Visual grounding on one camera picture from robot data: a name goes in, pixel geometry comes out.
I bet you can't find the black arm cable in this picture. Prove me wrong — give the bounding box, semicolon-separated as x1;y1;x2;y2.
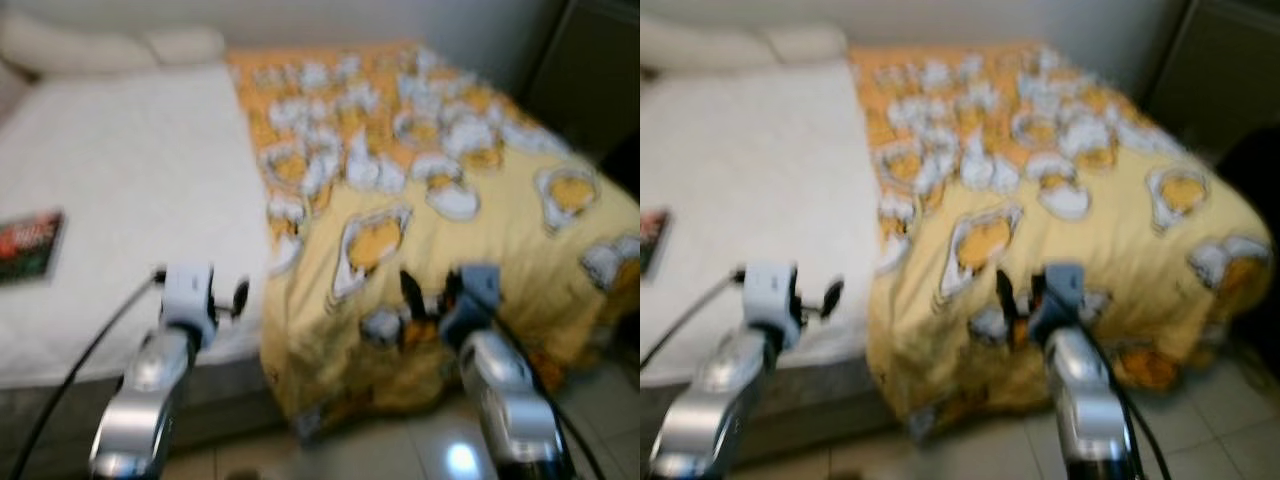
640;268;749;371
1085;320;1176;480
490;310;606;480
8;268;166;480

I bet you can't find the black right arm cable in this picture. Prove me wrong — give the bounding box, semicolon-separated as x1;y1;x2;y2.
1085;320;1176;480
490;310;606;480

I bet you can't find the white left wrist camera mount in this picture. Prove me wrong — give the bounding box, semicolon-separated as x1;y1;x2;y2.
160;263;219;349
745;262;801;351

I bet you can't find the white quilted mattress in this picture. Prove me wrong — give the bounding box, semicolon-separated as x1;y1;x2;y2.
640;60;896;386
0;62;271;391

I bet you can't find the dark wardrobe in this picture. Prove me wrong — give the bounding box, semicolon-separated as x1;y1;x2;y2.
520;0;641;196
1140;0;1280;166

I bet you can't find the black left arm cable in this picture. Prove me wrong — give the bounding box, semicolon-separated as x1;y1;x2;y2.
640;268;749;371
8;268;166;480

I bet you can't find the grey fabric bed base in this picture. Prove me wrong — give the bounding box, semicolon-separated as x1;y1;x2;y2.
640;350;901;471
0;345;291;476

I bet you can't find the dark green red book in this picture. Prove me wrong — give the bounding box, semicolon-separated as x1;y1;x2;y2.
0;208;67;288
640;207;674;281

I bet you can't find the long cream bolster pillow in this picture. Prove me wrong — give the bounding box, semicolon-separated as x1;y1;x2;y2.
640;12;776;76
0;12;161;81

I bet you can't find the yellow egg cartoon blanket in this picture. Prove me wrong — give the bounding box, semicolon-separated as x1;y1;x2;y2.
848;40;1276;441
225;40;641;441

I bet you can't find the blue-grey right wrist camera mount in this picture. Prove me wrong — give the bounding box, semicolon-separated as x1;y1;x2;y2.
1030;262;1091;346
438;263;503;349

